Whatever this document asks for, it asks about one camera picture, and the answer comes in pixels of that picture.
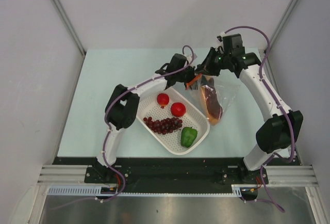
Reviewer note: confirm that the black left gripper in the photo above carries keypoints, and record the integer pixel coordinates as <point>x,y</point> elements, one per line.
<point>191,69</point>

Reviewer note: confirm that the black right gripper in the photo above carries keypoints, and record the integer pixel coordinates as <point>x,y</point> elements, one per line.
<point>206,67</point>

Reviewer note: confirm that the clear zip top bag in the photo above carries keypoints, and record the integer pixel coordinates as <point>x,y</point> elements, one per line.
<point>226,91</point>

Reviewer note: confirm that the red fake tomato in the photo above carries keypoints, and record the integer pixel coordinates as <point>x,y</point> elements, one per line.
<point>163,100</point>

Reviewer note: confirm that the red fake apple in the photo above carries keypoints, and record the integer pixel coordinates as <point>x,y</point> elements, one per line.
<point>178,109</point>

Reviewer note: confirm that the purple fake grape bunch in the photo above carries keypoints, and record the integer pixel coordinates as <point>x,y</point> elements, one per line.
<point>164,126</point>

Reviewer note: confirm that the green fake bell pepper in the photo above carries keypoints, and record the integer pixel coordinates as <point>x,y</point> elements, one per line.
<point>188,136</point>

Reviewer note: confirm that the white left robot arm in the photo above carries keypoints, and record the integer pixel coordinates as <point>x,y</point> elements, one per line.
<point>122,107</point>

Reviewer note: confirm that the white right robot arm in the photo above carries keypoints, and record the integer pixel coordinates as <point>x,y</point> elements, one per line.
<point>278,135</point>

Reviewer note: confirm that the fake sweet potato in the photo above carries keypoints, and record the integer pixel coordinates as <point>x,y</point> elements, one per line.
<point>209,100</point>

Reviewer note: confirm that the white perforated plastic basket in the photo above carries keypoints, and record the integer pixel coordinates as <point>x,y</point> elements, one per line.
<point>154,112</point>

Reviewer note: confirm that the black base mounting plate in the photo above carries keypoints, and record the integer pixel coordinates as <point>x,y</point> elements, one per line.
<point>178,187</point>

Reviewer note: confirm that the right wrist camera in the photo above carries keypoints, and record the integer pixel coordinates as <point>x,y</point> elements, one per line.
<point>231,45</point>

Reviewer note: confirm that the right aluminium frame post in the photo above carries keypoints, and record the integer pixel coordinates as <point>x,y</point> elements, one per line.
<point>282,23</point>

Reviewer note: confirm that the aluminium frame post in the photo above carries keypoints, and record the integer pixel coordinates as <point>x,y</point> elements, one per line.
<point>282,23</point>
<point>68,25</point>

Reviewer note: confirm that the front aluminium rail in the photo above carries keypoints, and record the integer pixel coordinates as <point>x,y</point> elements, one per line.
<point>281,176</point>

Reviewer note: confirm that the left aluminium frame post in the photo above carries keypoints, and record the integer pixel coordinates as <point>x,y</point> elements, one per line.
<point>68,25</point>

